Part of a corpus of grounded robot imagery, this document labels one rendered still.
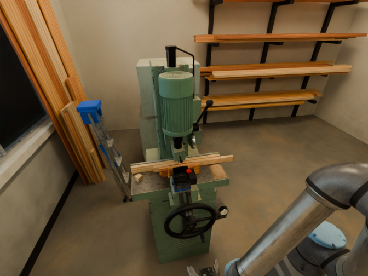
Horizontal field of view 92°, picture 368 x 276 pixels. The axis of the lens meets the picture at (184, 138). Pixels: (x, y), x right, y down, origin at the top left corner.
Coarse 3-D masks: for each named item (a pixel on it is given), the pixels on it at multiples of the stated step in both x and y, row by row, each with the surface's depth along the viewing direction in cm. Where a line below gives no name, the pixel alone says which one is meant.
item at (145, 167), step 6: (204, 156) 121; (210, 156) 121; (216, 156) 122; (162, 162) 116; (168, 162) 116; (174, 162) 117; (132, 168) 112; (138, 168) 113; (144, 168) 114; (150, 168) 115
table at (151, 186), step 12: (204, 168) 118; (132, 180) 109; (144, 180) 109; (156, 180) 109; (168, 180) 109; (204, 180) 109; (216, 180) 109; (228, 180) 111; (132, 192) 101; (144, 192) 101; (156, 192) 103; (168, 192) 105
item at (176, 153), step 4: (172, 140) 116; (172, 144) 113; (172, 148) 109; (180, 148) 108; (184, 148) 109; (172, 152) 112; (176, 152) 105; (180, 152) 106; (184, 152) 106; (176, 156) 107; (184, 156) 108; (176, 160) 109
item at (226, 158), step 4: (224, 156) 123; (228, 156) 123; (232, 156) 122; (192, 160) 119; (196, 160) 119; (200, 160) 119; (204, 160) 119; (208, 160) 120; (212, 160) 120; (216, 160) 121; (220, 160) 122; (224, 160) 123; (228, 160) 124; (232, 160) 124; (164, 164) 116; (168, 164) 116; (200, 164) 120; (204, 164) 121; (156, 168) 114
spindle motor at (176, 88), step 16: (160, 80) 83; (176, 80) 80; (192, 80) 84; (160, 96) 89; (176, 96) 83; (192, 96) 89; (176, 112) 88; (192, 112) 95; (176, 128) 93; (192, 128) 100
